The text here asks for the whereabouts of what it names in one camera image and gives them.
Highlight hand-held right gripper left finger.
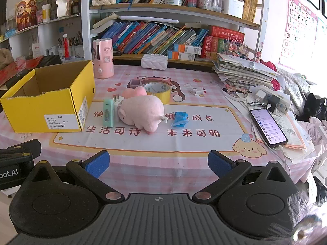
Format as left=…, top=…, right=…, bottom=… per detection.
left=28, top=150, right=125, bottom=202

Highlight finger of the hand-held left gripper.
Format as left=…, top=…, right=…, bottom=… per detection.
left=0, top=139, right=42, bottom=159

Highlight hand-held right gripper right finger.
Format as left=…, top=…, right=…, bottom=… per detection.
left=192, top=150, right=298, bottom=202

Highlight yellow cardboard box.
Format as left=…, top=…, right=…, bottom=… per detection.
left=0, top=60, right=96, bottom=133

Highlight green power bank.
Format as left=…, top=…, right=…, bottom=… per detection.
left=103, top=99, right=115, bottom=127

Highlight blue plastic packet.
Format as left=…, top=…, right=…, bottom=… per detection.
left=171, top=111, right=189, bottom=127

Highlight white charger plug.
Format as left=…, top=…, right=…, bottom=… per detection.
left=112, top=94, right=125, bottom=120

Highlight pink plush pig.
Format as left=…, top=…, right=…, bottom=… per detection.
left=117, top=96, right=164, bottom=135

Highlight yellow tape roll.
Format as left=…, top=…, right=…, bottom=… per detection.
left=143, top=83, right=171, bottom=105

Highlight printed table mat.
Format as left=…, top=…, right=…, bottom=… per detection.
left=52, top=76, right=269, bottom=159

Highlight black smartphone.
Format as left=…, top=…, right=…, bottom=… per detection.
left=249, top=108, right=289, bottom=149

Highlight pink checked tablecloth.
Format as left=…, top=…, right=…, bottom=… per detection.
left=0, top=64, right=316, bottom=194

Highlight small white card box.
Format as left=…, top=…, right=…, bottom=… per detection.
left=189, top=85, right=206, bottom=96

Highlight black charger block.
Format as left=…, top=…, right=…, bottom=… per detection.
left=267, top=96, right=281, bottom=113

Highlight white charger block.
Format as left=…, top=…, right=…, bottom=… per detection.
left=255, top=85, right=269, bottom=103

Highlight red plastic packets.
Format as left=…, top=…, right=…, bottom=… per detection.
left=0, top=56, right=44, bottom=85

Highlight loose paper sheets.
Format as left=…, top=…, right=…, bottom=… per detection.
left=252, top=111, right=317, bottom=164

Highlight white power strip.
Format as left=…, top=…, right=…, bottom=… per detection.
left=277, top=94, right=292, bottom=114

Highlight black electronic keyboard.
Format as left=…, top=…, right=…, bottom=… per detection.
left=0, top=55, right=63, bottom=87

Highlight stack of papers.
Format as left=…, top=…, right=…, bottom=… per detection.
left=212, top=52, right=280, bottom=90

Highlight pile of clothes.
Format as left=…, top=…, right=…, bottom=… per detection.
left=294, top=74, right=327, bottom=164

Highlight pink printed cylinder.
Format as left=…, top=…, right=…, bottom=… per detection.
left=92, top=39, right=114, bottom=79

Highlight pen container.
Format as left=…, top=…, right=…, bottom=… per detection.
left=57, top=31, right=85, bottom=59

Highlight orange white box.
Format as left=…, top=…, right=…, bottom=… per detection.
left=168, top=51, right=196, bottom=61
left=174, top=44, right=202, bottom=55

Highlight white side shelf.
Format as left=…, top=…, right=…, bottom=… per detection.
left=0, top=13, right=85, bottom=59

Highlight white tissue box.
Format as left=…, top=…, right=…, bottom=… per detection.
left=141, top=54, right=168, bottom=70

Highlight red boxed book set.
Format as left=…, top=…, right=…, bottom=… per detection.
left=202, top=26, right=245, bottom=58

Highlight fortune god figure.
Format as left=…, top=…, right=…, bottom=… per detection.
left=15, top=0, right=39, bottom=31

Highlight row of blue books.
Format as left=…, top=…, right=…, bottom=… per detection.
left=98, top=20, right=210, bottom=55

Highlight white yellow bottle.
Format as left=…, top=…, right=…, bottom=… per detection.
left=42, top=4, right=52, bottom=22

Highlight white paper bag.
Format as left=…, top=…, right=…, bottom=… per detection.
left=56, top=0, right=72, bottom=18

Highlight white bookshelf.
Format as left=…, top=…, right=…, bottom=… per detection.
left=82, top=0, right=271, bottom=67

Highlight white pen holder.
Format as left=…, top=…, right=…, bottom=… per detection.
left=222, top=0, right=244, bottom=19

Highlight row of yellow books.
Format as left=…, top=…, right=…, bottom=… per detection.
left=241, top=0, right=260, bottom=22

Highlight white cable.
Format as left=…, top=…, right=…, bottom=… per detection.
left=271, top=145, right=292, bottom=176

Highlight alphabet wall poster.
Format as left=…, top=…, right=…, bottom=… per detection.
left=278, top=0, right=318, bottom=68

